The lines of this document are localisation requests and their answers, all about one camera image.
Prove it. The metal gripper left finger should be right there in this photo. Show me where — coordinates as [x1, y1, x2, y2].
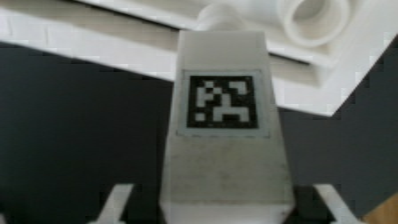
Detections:
[87, 184, 135, 224]

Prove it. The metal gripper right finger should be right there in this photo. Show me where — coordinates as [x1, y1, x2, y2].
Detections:
[315, 184, 365, 224]

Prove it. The white U-shaped fence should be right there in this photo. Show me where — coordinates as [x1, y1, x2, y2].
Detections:
[0, 2, 178, 81]

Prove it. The white square table top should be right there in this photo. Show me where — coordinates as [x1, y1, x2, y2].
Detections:
[78, 0, 398, 116]

